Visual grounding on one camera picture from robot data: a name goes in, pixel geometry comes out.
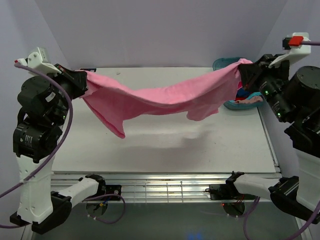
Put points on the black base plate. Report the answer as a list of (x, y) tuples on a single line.
[(111, 191), (220, 192)]

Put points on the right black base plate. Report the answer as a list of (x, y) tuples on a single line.
[(220, 192)]

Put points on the teal plastic laundry basket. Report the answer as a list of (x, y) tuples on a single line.
[(231, 105)]

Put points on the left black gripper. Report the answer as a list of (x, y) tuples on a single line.
[(69, 80)]

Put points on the turquoise garment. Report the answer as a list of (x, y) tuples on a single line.
[(244, 94)]

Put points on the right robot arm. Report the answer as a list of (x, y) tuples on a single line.
[(294, 99)]

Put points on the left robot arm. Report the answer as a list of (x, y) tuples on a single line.
[(43, 123)]

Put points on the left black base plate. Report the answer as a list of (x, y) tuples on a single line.
[(111, 191)]

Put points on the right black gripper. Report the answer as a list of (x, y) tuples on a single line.
[(258, 76)]

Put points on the light pink garment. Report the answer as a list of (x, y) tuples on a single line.
[(255, 99)]

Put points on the pink t shirt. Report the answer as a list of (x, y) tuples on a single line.
[(199, 97)]

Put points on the blue label sticker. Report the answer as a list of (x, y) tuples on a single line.
[(93, 70)]

